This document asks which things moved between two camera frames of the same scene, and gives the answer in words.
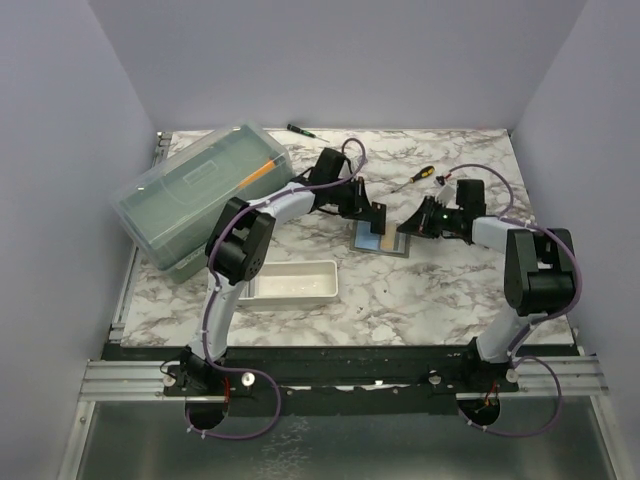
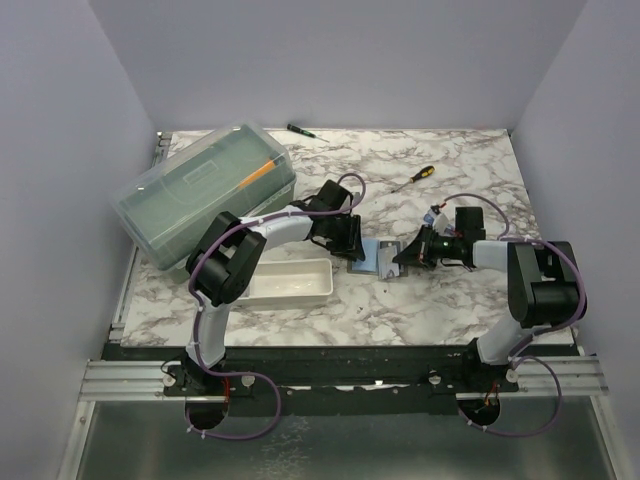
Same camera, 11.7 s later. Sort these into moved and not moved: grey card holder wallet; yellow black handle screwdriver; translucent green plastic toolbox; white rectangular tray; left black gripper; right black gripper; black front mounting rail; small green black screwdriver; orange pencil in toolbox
Moved: grey card holder wallet; left black gripper; right black gripper
Not moved: white rectangular tray; translucent green plastic toolbox; black front mounting rail; small green black screwdriver; yellow black handle screwdriver; orange pencil in toolbox
